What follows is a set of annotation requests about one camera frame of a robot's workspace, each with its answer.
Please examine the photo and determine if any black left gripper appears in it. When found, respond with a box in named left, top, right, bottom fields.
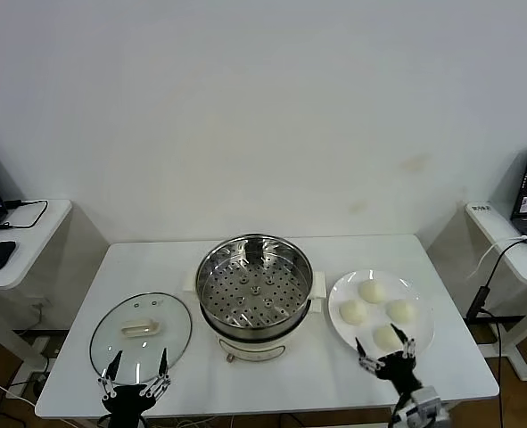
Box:
left=96, top=347, right=172, bottom=428

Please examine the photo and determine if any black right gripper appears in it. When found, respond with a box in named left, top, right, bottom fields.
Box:
left=355, top=323, right=425, bottom=396

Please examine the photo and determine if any white steamed baozi bun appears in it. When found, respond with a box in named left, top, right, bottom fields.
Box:
left=385, top=298, right=418, bottom=325
left=372, top=324, right=403, bottom=352
left=338, top=300, right=368, bottom=326
left=358, top=279, right=388, bottom=306

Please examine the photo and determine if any round glass pot lid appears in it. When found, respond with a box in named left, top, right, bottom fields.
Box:
left=88, top=292, right=193, bottom=387

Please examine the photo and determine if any perforated steel steamer basket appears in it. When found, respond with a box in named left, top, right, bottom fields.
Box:
left=194, top=232, right=314, bottom=331

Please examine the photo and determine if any large white round plate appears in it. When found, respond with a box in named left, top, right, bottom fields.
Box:
left=327, top=268, right=436, bottom=363

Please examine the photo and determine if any cream electric cooking pot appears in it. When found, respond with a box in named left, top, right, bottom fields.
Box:
left=182, top=269, right=327, bottom=363

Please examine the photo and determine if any white side table with mouse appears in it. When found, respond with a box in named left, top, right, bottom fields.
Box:
left=0, top=198, right=75, bottom=380

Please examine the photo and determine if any white side table with label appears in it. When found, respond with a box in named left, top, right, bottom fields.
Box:
left=463, top=200, right=527, bottom=383

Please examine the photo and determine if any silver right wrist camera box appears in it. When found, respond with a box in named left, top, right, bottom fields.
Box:
left=408, top=385, right=442, bottom=418

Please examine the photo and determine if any black cable with adapter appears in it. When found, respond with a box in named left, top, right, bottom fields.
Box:
left=465, top=238, right=527, bottom=358

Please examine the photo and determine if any white laptop cable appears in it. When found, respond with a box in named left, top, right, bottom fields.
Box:
left=466, top=235, right=527, bottom=281

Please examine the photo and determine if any white floor cable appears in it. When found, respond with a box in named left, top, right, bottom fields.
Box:
left=0, top=374, right=37, bottom=407

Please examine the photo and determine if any black looped laptop cable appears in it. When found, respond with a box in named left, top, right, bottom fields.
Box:
left=0, top=199, right=49, bottom=231

